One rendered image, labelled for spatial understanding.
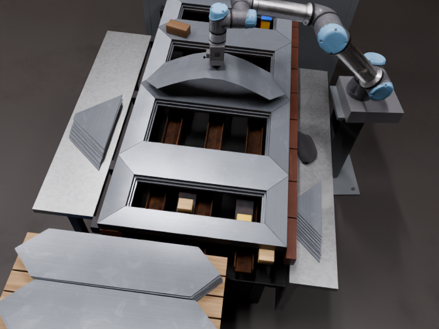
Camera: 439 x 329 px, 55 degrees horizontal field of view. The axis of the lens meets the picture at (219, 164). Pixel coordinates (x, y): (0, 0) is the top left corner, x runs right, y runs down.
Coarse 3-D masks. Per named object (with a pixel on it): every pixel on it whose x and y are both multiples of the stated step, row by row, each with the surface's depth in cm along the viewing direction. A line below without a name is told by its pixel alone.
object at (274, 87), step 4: (272, 76) 207; (272, 80) 205; (272, 84) 204; (276, 84) 206; (272, 88) 202; (276, 88) 204; (272, 92) 201; (276, 92) 203; (272, 96) 200; (276, 96) 201
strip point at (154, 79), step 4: (160, 68) 208; (156, 72) 207; (160, 72) 205; (152, 76) 207; (156, 76) 205; (160, 76) 203; (148, 80) 206; (152, 80) 205; (156, 80) 203; (152, 84) 203; (156, 84) 201
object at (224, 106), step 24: (192, 48) 232; (240, 48) 230; (168, 96) 206; (192, 96) 207; (216, 96) 207; (240, 96) 208; (216, 192) 181; (240, 192) 180; (264, 192) 179; (264, 216) 172; (216, 240) 166
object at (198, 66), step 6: (198, 54) 201; (204, 54) 200; (192, 60) 200; (198, 60) 199; (204, 60) 197; (192, 66) 197; (198, 66) 196; (204, 66) 195; (192, 72) 194; (198, 72) 193; (204, 72) 192; (192, 78) 192; (198, 78) 191
